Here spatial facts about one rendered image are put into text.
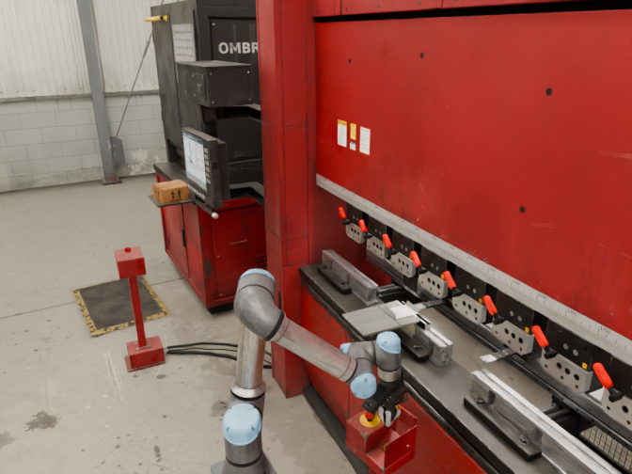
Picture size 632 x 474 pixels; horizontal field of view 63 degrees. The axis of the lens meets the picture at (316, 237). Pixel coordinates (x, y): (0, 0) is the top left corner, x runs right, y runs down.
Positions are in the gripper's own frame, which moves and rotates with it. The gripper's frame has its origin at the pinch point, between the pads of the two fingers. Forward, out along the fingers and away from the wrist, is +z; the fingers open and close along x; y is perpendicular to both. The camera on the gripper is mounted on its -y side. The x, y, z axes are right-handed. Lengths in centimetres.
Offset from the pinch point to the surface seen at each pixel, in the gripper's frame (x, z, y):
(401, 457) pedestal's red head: -4.9, 13.3, 2.3
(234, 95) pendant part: 137, -94, 35
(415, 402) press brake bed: 6.9, 9.4, 22.8
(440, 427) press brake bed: -7.9, 8.9, 19.7
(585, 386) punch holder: -52, -35, 24
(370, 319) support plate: 34.7, -14.0, 26.4
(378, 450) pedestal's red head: 2.7, 13.2, -1.2
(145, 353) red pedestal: 204, 71, -21
